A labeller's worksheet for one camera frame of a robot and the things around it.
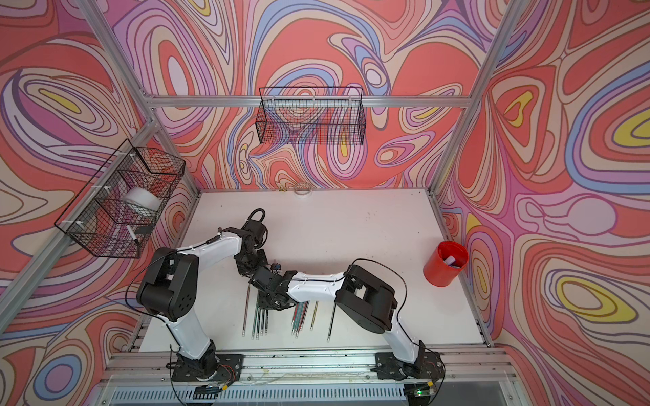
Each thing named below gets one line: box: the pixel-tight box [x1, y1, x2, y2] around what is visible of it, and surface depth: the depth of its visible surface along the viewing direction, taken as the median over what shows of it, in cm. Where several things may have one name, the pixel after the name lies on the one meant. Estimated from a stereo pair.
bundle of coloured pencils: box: [290, 300, 311, 339], surface depth 84 cm
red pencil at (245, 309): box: [242, 284, 251, 337], surface depth 86 cm
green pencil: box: [251, 305, 259, 341], surface depth 84 cm
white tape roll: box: [121, 186, 161, 212], surface depth 76 cm
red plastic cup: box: [423, 241, 469, 288], surface depth 90 cm
